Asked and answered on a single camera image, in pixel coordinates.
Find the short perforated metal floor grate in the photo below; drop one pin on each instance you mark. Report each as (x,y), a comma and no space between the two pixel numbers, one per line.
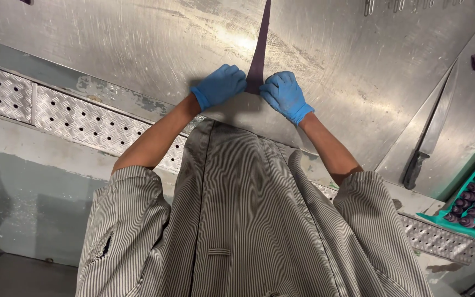
(0,90)

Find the grey striped work coat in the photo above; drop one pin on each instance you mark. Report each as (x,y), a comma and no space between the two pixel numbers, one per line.
(245,222)

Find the teal tray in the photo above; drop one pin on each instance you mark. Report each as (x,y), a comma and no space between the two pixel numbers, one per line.
(435,219)

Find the person's right hand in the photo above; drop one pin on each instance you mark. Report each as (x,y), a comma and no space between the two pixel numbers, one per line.
(285,97)

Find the person's left hand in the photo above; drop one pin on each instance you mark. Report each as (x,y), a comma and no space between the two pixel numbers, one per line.
(219,86)

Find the person's right fingers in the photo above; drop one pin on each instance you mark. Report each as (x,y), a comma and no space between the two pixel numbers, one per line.
(274,84)

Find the row of metal utensils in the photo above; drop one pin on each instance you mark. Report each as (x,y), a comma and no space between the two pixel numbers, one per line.
(398,5)

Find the long purple dough strip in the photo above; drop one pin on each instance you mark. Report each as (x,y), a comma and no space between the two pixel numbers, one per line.
(259,53)

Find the person's left fingers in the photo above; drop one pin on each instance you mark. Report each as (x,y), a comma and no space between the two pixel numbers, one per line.
(233,78)

